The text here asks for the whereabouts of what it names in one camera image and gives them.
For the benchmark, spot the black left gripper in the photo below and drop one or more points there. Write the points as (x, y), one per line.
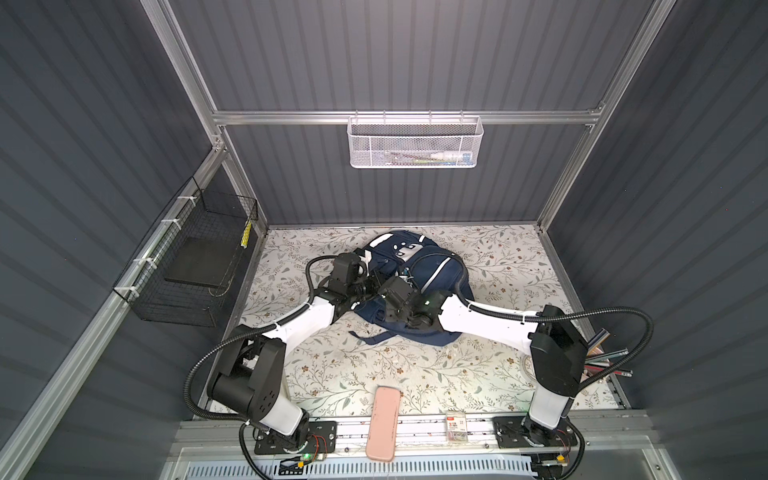
(375, 283)

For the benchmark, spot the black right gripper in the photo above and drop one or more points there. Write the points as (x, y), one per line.
(388, 312)

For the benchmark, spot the navy blue student backpack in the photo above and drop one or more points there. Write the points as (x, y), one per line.
(425, 265)

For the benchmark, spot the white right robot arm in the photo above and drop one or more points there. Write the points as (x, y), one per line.
(557, 349)

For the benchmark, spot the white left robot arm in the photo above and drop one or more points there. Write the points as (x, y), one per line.
(248, 368)

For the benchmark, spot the small clear staples box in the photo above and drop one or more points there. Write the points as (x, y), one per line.
(456, 427)

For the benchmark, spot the tape roll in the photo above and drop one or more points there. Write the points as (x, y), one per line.
(526, 365)

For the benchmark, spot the pink pencil case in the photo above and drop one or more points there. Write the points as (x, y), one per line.
(382, 434)

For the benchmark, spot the pink pencil cup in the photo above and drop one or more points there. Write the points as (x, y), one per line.
(598, 358)

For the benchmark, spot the white wire mesh basket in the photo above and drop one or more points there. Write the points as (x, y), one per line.
(414, 141)

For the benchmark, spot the black wire mesh basket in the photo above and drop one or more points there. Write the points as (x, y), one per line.
(195, 261)

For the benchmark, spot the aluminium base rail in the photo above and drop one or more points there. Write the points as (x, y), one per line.
(426, 435)

